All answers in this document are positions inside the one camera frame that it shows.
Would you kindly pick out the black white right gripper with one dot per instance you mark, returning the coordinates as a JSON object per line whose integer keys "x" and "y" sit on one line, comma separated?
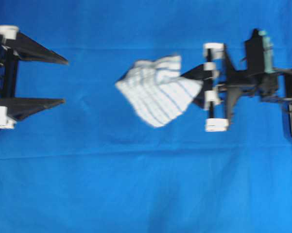
{"x": 227, "y": 85}

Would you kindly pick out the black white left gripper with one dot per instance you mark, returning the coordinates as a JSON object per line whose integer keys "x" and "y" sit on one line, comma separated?
{"x": 17, "y": 109}

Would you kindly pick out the white blue-striped towel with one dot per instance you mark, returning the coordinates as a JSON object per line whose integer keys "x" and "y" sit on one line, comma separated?
{"x": 157, "y": 91}

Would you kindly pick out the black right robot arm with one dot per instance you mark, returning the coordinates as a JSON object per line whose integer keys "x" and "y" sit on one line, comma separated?
{"x": 274, "y": 84}

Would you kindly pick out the blue table cloth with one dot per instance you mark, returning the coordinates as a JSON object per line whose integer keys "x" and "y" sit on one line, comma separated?
{"x": 91, "y": 165}

